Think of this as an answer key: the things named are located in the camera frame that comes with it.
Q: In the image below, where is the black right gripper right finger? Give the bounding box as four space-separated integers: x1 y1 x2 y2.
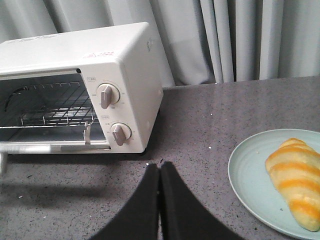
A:
160 161 241 240

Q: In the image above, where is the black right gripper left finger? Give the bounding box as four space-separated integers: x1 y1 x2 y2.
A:
91 164 160 240

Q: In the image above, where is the striped yellow bread roll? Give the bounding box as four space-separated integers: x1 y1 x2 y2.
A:
265 138 320 232

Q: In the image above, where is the glass oven door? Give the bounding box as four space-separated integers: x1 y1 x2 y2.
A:
0 140 112 154

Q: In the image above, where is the lower beige oven knob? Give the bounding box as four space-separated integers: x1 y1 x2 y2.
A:
110 122 132 146

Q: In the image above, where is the beige oven knob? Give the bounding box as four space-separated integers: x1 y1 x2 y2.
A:
110 122 132 146
96 83 120 109

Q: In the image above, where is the upper beige oven knob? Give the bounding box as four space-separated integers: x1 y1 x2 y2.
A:
96 83 120 109

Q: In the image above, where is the white Toshiba toaster oven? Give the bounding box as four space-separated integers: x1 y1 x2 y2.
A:
0 21 165 154

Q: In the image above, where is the grey curtain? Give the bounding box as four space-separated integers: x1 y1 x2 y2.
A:
0 0 320 87

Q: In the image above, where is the silver oven door handle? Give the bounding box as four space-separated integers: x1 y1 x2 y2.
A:
0 144 66 176

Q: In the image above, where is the metal wire oven rack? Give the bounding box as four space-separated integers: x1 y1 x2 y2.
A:
0 81 99 129

